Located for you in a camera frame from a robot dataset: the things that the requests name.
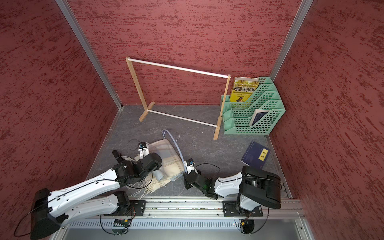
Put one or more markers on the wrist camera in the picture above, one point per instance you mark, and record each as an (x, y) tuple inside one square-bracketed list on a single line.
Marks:
[(143, 146), (190, 163)]

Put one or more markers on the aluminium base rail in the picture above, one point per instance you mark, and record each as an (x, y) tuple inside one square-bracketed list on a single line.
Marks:
[(205, 208)]

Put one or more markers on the aluminium corner profile right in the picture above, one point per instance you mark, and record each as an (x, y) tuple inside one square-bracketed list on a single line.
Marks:
[(291, 35)]

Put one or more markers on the green plastic file organizer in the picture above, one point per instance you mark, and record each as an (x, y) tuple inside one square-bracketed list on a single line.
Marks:
[(253, 108)]

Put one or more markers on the light blue plastic hanger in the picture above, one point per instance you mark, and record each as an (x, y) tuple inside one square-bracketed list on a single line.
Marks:
[(166, 132)]

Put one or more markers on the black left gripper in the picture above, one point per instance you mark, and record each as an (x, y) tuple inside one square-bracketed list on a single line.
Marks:
[(156, 168)]

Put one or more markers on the dark blue book yellow label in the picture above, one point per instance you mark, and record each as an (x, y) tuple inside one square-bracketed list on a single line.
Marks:
[(255, 155)]

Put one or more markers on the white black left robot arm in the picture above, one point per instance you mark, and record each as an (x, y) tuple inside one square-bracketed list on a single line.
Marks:
[(100, 195)]

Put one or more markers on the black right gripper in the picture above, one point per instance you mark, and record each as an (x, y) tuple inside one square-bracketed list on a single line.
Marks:
[(187, 183)]

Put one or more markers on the wooden rack with white rods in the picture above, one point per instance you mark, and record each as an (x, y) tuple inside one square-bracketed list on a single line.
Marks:
[(148, 108)]

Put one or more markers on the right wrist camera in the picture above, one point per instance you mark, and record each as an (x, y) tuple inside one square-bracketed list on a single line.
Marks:
[(190, 163)]

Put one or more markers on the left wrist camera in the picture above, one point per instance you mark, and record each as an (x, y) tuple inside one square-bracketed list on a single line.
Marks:
[(143, 146)]

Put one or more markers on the blue beige plaid scarf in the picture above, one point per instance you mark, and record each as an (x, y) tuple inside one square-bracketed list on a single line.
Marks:
[(171, 169)]

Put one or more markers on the yellow book in organizer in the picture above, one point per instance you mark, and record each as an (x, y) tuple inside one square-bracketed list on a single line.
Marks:
[(243, 88)]

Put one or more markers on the aluminium corner profile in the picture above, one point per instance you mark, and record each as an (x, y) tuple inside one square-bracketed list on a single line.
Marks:
[(79, 33), (291, 35)]

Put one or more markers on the aluminium corner profile left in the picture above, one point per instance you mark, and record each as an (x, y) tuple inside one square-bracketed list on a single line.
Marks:
[(79, 33)]

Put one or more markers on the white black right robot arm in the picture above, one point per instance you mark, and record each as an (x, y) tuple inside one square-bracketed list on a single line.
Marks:
[(252, 187)]

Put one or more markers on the dark book in organizer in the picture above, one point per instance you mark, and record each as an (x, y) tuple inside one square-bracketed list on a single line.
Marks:
[(258, 114)]

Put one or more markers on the small black cylinder object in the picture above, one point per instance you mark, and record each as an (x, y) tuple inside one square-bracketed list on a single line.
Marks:
[(117, 156)]

